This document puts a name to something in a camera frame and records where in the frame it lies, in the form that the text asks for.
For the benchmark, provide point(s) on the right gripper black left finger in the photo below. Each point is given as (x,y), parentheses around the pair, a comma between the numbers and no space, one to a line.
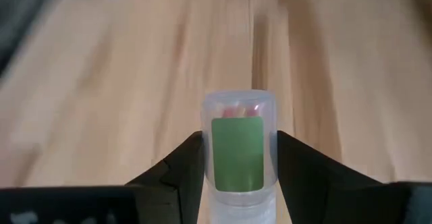
(172,193)

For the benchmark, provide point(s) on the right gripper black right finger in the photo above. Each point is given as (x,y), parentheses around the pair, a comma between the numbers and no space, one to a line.
(320,193)

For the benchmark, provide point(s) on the clear pill bottle green label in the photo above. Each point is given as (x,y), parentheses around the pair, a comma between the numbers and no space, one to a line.
(238,149)

